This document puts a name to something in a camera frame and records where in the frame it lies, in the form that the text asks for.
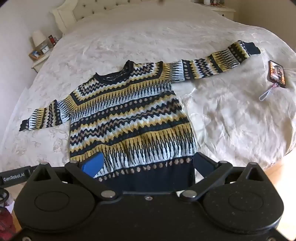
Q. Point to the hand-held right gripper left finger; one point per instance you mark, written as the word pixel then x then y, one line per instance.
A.
pixel 93 164

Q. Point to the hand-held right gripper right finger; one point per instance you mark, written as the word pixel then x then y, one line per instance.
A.
pixel 203 164

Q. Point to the patterned knit sweater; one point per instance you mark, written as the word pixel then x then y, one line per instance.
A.
pixel 129 115

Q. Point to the dark red cloth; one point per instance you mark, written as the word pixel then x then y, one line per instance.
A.
pixel 5 222

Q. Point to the cream nightstand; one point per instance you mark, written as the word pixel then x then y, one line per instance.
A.
pixel 223 9
pixel 40 61

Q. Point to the black smartphone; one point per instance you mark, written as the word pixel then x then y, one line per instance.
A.
pixel 276 74

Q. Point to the small white clock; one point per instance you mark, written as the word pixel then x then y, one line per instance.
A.
pixel 45 49

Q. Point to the cream floral bed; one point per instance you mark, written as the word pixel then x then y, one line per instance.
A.
pixel 161 41

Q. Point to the red canister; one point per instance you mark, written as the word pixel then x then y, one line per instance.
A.
pixel 52 39

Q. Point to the white table lamp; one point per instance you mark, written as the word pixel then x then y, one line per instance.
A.
pixel 38 38

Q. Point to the cream tufted headboard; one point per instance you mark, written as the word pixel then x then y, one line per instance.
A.
pixel 69 9

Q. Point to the wooden picture frame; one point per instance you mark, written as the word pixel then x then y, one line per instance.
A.
pixel 35 55

